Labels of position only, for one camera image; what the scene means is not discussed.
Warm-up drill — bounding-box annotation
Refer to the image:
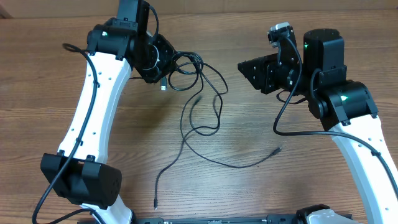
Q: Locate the black USB-A cable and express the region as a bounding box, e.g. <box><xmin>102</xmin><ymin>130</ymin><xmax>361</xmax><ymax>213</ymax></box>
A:
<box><xmin>160</xmin><ymin>62</ymin><xmax>283</xmax><ymax>169</ymax></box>

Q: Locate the black USB-C cable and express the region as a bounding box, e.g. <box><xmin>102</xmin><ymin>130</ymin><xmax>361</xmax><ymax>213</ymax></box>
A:
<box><xmin>153</xmin><ymin>51</ymin><xmax>229</xmax><ymax>211</ymax></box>

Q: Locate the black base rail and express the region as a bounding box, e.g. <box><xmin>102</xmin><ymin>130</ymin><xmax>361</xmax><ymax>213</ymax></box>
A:
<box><xmin>129</xmin><ymin>210</ymin><xmax>358</xmax><ymax>224</ymax></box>

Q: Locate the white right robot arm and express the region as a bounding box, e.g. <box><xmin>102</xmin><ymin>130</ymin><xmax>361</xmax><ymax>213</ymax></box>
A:
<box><xmin>238</xmin><ymin>22</ymin><xmax>397</xmax><ymax>223</ymax></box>

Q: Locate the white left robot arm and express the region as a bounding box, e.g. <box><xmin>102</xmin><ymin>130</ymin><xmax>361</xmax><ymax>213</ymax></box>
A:
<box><xmin>40</xmin><ymin>0</ymin><xmax>176</xmax><ymax>223</ymax></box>

